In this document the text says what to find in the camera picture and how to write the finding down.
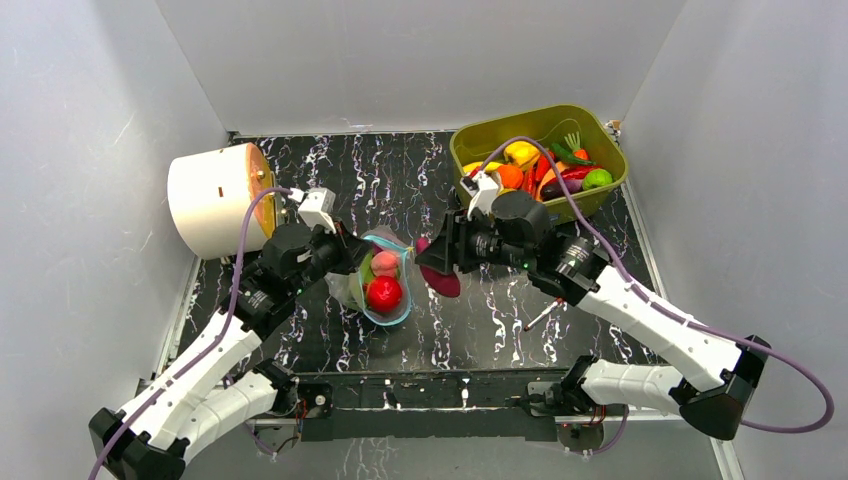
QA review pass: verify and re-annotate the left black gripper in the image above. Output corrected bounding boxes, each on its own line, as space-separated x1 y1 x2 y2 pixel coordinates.
290 217 373 297

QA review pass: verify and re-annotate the green toy leaf vegetable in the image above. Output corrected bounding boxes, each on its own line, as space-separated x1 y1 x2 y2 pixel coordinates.
359 251 375 305

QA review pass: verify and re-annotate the pink toy peach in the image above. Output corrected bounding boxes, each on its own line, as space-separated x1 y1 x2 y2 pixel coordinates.
370 250 400 278

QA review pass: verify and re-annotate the clear zip top bag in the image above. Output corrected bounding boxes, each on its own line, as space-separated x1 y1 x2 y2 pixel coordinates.
325 226 412 327

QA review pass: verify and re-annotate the red toy apple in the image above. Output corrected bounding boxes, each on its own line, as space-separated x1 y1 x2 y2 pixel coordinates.
366 276 403 314

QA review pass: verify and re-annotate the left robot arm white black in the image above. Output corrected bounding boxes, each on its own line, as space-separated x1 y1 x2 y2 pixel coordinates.
89 222 372 479

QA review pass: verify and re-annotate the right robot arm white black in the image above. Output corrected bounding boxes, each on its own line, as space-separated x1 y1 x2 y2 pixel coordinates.
415 192 767 440

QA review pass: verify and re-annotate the yellow toy banana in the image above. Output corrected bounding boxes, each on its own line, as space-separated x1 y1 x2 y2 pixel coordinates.
462 161 503 177

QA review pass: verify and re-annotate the orange toy tangerine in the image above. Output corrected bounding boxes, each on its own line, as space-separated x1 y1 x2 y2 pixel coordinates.
496 164 524 190

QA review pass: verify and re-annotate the dark purple toy eggplant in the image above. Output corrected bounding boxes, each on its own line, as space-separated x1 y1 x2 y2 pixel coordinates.
539 178 583 202

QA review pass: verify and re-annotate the red white marker pen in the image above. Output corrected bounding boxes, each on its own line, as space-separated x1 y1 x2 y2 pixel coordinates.
523 298 564 332

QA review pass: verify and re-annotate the yellow toy bell pepper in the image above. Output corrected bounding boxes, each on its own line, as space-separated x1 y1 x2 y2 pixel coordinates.
503 140 542 172

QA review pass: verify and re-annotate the white cylindrical appliance orange lid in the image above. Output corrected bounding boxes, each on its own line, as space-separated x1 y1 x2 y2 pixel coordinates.
166 143 275 260

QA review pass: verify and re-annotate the red toy chili pepper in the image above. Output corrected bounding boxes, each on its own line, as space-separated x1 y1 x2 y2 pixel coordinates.
561 165 599 181

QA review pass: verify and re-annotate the lime green toy fruit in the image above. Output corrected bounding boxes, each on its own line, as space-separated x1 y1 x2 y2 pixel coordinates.
582 168 614 191

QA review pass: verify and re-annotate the orange toy carrot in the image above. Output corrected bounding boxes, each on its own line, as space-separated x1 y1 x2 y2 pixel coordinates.
564 132 592 165

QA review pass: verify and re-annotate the olive green plastic bin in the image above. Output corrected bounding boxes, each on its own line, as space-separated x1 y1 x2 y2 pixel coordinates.
449 104 630 224

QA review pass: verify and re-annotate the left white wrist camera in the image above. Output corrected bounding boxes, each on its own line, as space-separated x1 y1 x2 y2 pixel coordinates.
288 187 336 233

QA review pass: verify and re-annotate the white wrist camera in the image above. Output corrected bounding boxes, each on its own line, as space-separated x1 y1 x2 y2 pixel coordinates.
460 170 500 220
288 187 336 233

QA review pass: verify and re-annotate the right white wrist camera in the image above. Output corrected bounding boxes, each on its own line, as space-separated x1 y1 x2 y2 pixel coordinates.
460 170 500 220

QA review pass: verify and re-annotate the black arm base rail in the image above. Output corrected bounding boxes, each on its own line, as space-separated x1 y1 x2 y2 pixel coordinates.
291 370 624 444

